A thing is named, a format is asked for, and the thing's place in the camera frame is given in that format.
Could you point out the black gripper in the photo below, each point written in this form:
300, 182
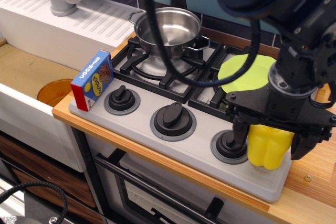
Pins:
266, 106

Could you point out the yellow toy bell pepper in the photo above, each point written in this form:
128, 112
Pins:
267, 146

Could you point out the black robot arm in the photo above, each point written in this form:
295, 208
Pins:
306, 62

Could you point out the black right stove knob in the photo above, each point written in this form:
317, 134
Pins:
227, 150

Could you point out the black stove knob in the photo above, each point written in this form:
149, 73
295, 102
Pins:
227, 150
173, 122
121, 101

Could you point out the lime green plate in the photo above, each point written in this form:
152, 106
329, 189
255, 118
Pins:
256, 77

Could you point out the grey toy stove top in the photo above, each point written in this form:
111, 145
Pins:
194, 151

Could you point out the black middle stove knob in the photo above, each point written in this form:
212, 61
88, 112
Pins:
173, 122

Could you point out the stainless steel pot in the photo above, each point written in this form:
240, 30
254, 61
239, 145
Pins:
180, 31

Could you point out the black left stove knob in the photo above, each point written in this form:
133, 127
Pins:
121, 101

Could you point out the black right burner grate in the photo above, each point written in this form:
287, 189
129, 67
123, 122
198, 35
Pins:
212, 100

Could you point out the black burner grate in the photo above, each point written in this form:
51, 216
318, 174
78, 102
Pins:
212, 100
134, 66

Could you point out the black left burner grate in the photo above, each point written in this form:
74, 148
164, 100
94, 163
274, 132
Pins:
134, 66

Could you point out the blue cookie box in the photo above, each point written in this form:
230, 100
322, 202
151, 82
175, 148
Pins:
89, 85

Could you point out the wooden drawer unit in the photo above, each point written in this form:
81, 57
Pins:
26, 164

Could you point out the white toy sink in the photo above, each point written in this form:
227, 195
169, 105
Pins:
43, 48

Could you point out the oven door with black handle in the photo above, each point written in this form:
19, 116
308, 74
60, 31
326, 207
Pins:
112, 164

